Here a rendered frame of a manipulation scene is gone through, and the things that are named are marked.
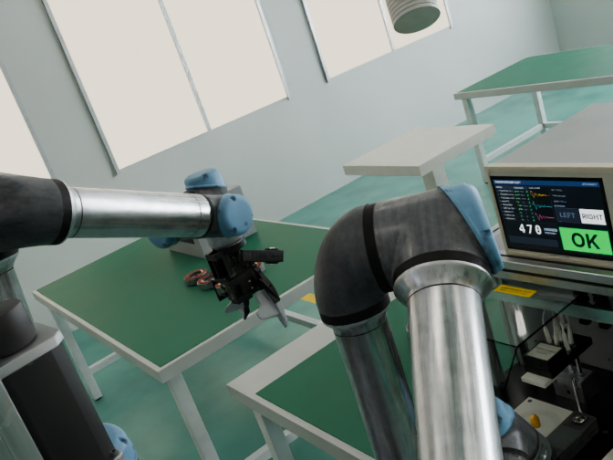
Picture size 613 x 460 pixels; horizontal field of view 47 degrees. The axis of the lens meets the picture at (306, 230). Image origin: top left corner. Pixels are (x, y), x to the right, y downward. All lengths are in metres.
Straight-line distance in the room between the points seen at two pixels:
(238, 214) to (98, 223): 0.26
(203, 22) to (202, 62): 0.33
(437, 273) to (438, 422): 0.17
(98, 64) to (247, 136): 1.40
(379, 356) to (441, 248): 0.20
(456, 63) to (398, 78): 0.85
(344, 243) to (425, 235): 0.10
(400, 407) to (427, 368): 0.22
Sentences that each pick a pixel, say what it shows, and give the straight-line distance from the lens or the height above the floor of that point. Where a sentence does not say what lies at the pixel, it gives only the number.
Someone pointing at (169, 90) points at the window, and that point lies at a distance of 5.89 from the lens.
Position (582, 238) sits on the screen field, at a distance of 1.43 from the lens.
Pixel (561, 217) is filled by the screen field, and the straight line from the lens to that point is 1.43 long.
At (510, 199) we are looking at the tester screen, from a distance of 1.49.
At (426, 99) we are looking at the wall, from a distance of 7.49.
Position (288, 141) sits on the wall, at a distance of 6.41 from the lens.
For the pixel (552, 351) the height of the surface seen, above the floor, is 0.92.
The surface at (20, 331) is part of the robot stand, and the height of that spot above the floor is 1.55.
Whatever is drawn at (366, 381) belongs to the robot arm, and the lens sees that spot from 0.95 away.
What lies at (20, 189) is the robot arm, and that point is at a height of 1.64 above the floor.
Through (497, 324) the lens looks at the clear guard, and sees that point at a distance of 1.41.
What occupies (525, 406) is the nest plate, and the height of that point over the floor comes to 0.78.
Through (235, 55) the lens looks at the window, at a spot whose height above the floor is 1.50.
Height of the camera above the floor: 1.75
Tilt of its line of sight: 17 degrees down
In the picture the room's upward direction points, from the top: 19 degrees counter-clockwise
